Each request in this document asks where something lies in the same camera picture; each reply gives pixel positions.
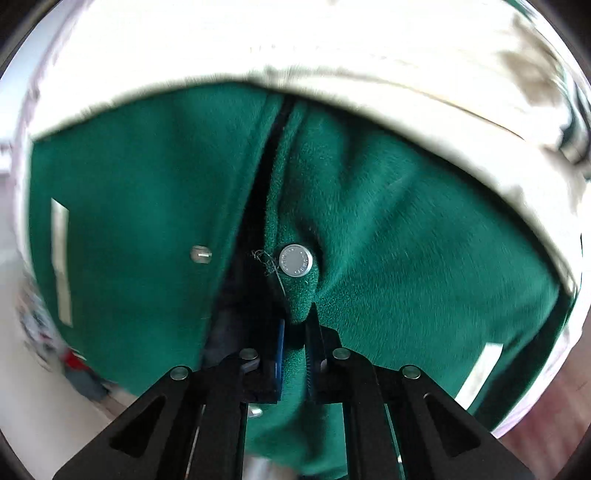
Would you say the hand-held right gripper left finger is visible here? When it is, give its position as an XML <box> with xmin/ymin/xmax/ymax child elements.
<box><xmin>53</xmin><ymin>318</ymin><xmax>284</xmax><ymax>480</ymax></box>

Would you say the green fleece jacket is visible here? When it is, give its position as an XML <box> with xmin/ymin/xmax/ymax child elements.
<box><xmin>28</xmin><ymin>85</ymin><xmax>585</xmax><ymax>480</ymax></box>

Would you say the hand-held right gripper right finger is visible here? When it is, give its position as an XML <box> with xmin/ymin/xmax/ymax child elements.
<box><xmin>305</xmin><ymin>302</ymin><xmax>536</xmax><ymax>480</ymax></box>

